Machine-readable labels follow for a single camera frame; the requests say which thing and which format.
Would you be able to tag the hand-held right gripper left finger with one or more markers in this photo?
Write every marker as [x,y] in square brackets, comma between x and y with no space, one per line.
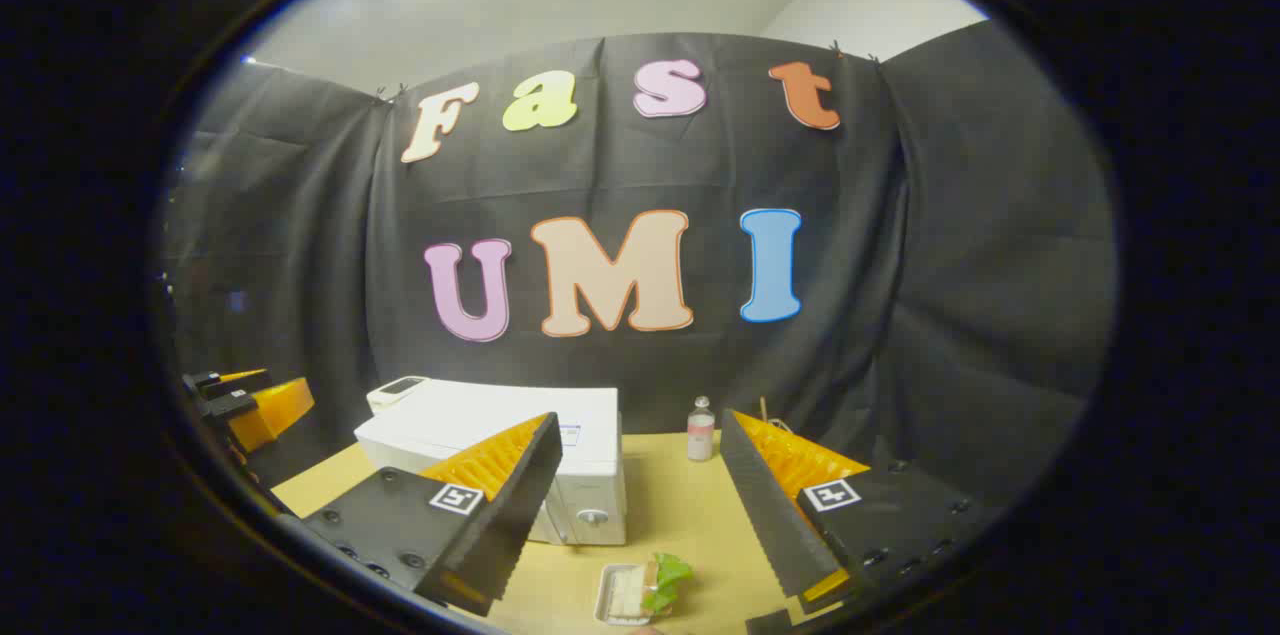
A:
[520,495]

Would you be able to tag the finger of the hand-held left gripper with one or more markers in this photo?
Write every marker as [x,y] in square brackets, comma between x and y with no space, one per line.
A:
[225,380]
[270,413]

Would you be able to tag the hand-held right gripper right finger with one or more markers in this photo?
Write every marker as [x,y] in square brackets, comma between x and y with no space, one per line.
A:
[765,505]

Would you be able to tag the white microwave oven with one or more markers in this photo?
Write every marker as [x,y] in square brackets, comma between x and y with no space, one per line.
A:
[480,425]

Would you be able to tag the sandwich with green lettuce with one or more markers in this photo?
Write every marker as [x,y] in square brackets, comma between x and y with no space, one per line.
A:
[668,580]

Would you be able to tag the clear bottle with pink label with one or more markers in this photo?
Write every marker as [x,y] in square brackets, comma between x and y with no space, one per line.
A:
[701,435]

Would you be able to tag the white plastic tray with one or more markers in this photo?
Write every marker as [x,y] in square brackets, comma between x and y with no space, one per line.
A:
[618,595]

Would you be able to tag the black backdrop cloth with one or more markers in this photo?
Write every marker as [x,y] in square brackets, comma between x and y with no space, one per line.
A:
[900,295]

